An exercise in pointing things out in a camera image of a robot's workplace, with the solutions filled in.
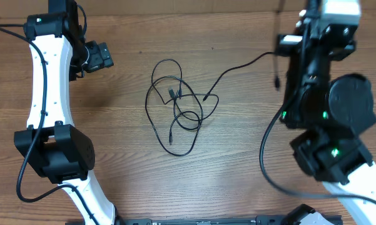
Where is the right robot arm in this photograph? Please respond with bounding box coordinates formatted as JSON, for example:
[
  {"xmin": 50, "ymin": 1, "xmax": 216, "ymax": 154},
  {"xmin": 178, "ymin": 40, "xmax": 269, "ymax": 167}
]
[{"xmin": 275, "ymin": 1, "xmax": 376, "ymax": 224}]

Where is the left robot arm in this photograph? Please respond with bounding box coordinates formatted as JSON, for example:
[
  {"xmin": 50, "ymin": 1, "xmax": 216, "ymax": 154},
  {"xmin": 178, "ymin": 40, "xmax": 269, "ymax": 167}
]
[{"xmin": 14, "ymin": 0, "xmax": 121, "ymax": 224}]

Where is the black right camera cable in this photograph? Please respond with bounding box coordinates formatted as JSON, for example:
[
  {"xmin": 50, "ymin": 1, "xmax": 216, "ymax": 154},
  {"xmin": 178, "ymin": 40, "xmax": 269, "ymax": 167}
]
[{"xmin": 258, "ymin": 9, "xmax": 376, "ymax": 213}]

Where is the black camera cable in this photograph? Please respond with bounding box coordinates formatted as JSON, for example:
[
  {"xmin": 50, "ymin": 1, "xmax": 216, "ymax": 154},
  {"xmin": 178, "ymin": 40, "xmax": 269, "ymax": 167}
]
[
  {"xmin": 258, "ymin": 9, "xmax": 376, "ymax": 213},
  {"xmin": 0, "ymin": 2, "xmax": 101, "ymax": 225}
]

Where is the black left camera cable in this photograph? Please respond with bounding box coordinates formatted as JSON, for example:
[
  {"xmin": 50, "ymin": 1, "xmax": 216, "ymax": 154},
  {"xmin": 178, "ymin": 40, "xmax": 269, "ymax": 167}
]
[{"xmin": 0, "ymin": 2, "xmax": 101, "ymax": 225}]

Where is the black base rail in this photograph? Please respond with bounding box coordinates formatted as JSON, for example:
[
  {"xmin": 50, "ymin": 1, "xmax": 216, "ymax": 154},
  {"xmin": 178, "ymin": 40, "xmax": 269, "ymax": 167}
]
[{"xmin": 65, "ymin": 203, "xmax": 345, "ymax": 225}]

